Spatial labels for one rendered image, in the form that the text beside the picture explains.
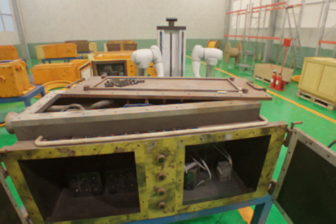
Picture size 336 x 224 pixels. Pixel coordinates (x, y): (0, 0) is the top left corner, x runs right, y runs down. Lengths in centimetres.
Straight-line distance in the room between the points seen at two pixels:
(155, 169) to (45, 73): 668
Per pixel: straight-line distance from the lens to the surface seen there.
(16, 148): 103
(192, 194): 124
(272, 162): 129
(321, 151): 107
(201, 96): 102
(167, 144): 88
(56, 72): 725
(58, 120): 95
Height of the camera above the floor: 170
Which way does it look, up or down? 20 degrees down
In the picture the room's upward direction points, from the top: straight up
